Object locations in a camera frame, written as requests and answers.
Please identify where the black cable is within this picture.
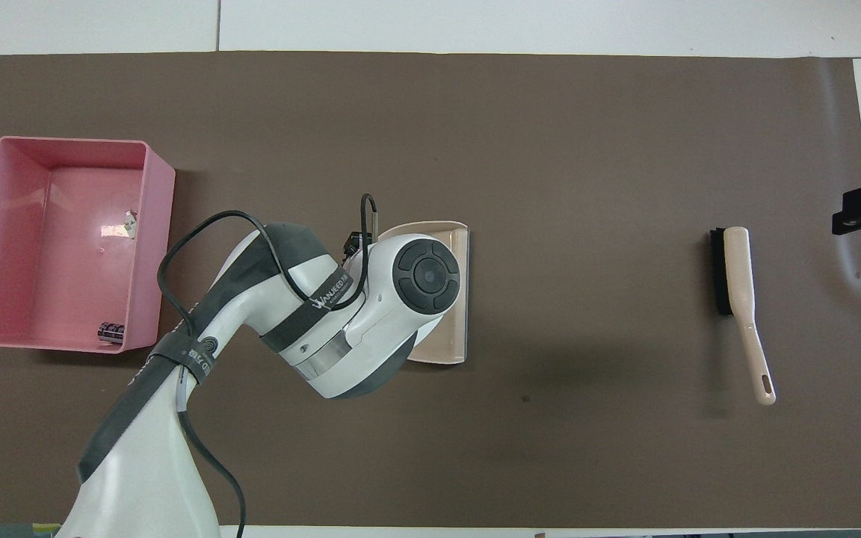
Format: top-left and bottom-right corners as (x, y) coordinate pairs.
(157, 194), (379, 538)

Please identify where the beige plastic dustpan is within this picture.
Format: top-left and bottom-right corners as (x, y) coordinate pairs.
(376, 220), (471, 365)

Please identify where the beige brush with black bristles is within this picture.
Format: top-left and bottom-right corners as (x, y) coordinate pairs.
(709, 226), (777, 406)

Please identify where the pink plastic bin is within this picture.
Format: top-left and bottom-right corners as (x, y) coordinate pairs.
(0, 136), (176, 353)

